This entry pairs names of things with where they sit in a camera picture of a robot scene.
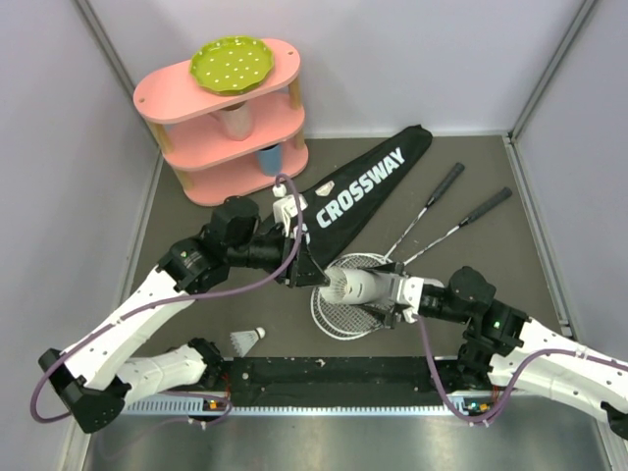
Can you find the pink cup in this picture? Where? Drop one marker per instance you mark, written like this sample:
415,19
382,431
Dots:
236,121

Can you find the white shuttlecock bottom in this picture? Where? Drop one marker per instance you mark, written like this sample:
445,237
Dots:
244,341

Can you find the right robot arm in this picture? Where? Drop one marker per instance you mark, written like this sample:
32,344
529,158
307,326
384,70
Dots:
507,348

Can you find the silver badminton racket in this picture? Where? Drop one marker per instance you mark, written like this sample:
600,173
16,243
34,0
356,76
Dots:
472,217
349,322

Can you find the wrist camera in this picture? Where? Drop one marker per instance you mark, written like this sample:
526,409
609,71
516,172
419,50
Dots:
407,291
284,208

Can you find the upper silver badminton racket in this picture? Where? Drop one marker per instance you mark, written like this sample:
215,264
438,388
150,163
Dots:
349,322

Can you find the white shuttlecock tube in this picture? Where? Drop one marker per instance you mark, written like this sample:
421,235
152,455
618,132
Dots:
367,286

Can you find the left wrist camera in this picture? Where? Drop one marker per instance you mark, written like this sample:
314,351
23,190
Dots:
284,208

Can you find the pink three-tier shelf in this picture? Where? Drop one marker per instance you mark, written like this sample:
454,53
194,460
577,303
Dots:
209,165

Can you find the green dotted plate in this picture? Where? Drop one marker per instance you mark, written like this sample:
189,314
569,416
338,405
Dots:
232,65

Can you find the lower silver badminton racket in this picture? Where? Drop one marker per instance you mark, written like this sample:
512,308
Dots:
472,217

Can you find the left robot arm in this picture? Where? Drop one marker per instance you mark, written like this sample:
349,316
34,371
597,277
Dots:
97,377

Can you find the black Crossway racket bag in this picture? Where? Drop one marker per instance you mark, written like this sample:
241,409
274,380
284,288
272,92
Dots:
341,204

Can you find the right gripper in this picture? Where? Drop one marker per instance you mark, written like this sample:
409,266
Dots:
391,319

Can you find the white shuttlecock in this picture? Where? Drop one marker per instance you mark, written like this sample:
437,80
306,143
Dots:
244,341
337,290

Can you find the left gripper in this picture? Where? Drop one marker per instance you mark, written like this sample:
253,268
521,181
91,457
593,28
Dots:
303,271

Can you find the blue cup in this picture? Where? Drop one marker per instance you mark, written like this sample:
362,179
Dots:
270,160

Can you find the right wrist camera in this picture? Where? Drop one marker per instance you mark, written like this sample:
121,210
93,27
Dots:
407,291

